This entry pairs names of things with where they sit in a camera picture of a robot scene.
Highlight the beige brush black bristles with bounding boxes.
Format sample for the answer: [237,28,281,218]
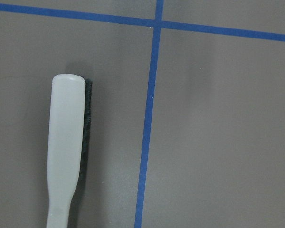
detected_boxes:
[46,74,92,228]

